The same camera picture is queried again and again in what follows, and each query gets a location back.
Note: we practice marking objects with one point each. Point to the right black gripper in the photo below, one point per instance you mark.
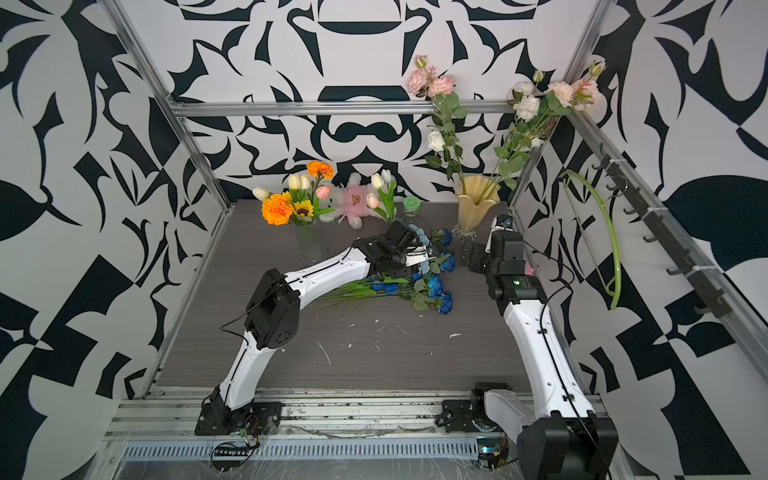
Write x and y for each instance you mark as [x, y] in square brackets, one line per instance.
[476, 263]

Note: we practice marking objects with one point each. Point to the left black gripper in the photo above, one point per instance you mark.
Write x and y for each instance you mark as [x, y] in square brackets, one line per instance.
[401, 272]

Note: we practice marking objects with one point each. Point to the light blue carnation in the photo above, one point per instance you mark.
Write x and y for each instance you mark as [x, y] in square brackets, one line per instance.
[423, 268]
[421, 235]

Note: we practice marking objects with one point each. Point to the blue rose from sunflower bouquet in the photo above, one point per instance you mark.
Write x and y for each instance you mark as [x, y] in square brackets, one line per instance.
[443, 237]

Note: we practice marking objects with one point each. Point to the blue rose low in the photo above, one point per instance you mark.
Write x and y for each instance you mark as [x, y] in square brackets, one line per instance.
[443, 304]

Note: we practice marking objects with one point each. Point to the yellow wavy glass vase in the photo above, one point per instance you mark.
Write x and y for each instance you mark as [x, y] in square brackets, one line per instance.
[476, 196]

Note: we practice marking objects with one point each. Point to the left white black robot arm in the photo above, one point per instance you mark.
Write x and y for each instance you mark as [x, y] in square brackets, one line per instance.
[271, 317]

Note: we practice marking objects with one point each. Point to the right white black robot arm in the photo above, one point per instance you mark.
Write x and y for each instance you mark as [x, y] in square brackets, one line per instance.
[560, 435]

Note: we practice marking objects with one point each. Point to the clear glass vase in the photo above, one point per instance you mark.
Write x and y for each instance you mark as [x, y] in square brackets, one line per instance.
[312, 249]

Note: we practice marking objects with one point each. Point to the tulip bouquet blue white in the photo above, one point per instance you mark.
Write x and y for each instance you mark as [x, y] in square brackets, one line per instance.
[380, 199]

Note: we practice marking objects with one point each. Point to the white teddy bear pink shirt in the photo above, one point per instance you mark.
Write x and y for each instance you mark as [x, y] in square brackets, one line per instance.
[347, 202]

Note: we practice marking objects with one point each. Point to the mixed sunflower bouquet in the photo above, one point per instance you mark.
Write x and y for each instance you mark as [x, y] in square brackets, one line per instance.
[303, 201]

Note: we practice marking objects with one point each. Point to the pink and white flower bouquet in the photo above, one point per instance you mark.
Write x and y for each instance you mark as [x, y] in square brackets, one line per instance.
[533, 107]

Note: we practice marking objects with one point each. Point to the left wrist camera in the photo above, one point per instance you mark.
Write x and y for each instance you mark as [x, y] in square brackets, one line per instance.
[416, 256]

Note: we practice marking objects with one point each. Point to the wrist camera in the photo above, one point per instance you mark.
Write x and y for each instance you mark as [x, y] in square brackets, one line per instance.
[501, 222]
[416, 256]

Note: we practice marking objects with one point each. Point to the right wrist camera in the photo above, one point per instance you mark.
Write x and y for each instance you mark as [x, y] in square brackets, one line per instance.
[501, 222]

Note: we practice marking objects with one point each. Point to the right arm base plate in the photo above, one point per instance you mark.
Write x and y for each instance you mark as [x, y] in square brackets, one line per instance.
[460, 416]

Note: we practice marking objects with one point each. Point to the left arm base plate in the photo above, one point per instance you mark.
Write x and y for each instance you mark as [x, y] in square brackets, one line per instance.
[255, 419]

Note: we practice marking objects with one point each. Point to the black hook rail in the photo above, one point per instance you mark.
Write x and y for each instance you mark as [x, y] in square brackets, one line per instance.
[645, 207]

